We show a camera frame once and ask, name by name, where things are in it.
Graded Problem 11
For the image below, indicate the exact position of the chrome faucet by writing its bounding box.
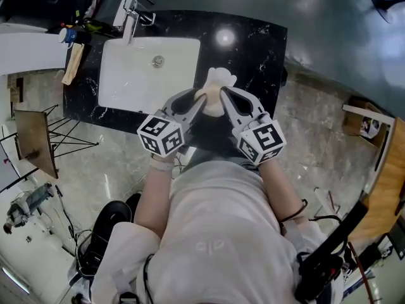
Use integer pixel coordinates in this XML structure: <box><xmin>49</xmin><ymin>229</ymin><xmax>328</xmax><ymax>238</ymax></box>
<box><xmin>113</xmin><ymin>0</ymin><xmax>157</xmax><ymax>46</ymax></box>

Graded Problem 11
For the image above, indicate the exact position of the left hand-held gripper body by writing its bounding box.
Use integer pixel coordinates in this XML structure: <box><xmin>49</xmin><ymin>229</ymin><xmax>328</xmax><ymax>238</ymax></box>
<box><xmin>136</xmin><ymin>108</ymin><xmax>192</xmax><ymax>158</ymax></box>

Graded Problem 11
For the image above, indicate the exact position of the white partition panel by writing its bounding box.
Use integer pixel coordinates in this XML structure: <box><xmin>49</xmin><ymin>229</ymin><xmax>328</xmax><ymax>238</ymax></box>
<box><xmin>0</xmin><ymin>23</ymin><xmax>69</xmax><ymax>77</ymax></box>

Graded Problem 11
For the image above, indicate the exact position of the person's left forearm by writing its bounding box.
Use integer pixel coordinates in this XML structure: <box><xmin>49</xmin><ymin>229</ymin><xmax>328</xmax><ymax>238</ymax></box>
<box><xmin>134</xmin><ymin>153</ymin><xmax>175</xmax><ymax>238</ymax></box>

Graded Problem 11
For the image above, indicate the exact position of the round table with black pedestal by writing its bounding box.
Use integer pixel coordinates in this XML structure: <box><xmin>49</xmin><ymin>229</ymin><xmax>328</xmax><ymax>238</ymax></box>
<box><xmin>368</xmin><ymin>0</ymin><xmax>401</xmax><ymax>25</ymax></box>

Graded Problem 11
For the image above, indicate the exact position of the wooden board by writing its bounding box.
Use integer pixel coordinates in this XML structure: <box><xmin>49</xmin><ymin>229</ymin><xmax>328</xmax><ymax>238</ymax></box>
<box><xmin>13</xmin><ymin>110</ymin><xmax>59</xmax><ymax>180</ymax></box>

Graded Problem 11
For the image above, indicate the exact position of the curved wooden table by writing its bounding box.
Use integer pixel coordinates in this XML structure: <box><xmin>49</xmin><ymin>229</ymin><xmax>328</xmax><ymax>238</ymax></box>
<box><xmin>346</xmin><ymin>115</ymin><xmax>405</xmax><ymax>244</ymax></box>

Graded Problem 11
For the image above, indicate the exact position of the whiteboard on stand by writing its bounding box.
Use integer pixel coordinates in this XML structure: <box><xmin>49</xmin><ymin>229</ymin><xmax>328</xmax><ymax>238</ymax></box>
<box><xmin>0</xmin><ymin>131</ymin><xmax>41</xmax><ymax>194</ymax></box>

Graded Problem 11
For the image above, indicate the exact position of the white wristband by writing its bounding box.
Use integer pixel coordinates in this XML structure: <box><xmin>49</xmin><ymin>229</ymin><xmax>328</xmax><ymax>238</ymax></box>
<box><xmin>151</xmin><ymin>156</ymin><xmax>175</xmax><ymax>172</ymax></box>

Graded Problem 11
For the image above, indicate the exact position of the black rigid bar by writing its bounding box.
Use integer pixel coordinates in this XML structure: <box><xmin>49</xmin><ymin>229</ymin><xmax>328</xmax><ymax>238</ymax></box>
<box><xmin>296</xmin><ymin>201</ymin><xmax>370</xmax><ymax>304</ymax></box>

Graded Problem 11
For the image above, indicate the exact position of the white sink basin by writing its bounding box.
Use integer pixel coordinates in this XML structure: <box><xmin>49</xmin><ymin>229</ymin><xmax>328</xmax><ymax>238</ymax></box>
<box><xmin>97</xmin><ymin>36</ymin><xmax>202</xmax><ymax>113</ymax></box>

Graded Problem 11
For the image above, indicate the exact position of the person's white shirt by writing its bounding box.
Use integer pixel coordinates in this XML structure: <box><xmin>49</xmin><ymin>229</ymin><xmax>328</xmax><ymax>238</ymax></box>
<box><xmin>91</xmin><ymin>160</ymin><xmax>345</xmax><ymax>304</ymax></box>

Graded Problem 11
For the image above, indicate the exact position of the white and beige plastic piece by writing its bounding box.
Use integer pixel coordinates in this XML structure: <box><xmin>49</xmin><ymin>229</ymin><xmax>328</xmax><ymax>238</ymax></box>
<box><xmin>201</xmin><ymin>67</ymin><xmax>237</xmax><ymax>118</ymax></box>

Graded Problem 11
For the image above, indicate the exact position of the beige plastic block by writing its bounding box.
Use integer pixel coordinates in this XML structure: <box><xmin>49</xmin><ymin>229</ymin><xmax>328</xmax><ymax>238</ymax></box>
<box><xmin>197</xmin><ymin>85</ymin><xmax>224</xmax><ymax>107</ymax></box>

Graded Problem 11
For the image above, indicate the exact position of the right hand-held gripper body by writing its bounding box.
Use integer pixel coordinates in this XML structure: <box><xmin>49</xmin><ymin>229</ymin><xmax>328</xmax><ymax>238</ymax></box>
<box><xmin>232</xmin><ymin>112</ymin><xmax>287</xmax><ymax>166</ymax></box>

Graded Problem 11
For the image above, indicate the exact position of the person's right forearm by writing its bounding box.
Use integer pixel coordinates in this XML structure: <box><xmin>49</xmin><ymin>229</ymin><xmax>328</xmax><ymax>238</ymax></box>
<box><xmin>258</xmin><ymin>160</ymin><xmax>309</xmax><ymax>224</ymax></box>

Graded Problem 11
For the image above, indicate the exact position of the green bottle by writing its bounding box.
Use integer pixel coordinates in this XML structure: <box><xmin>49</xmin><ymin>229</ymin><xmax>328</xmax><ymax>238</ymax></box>
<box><xmin>83</xmin><ymin>20</ymin><xmax>107</xmax><ymax>33</ymax></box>

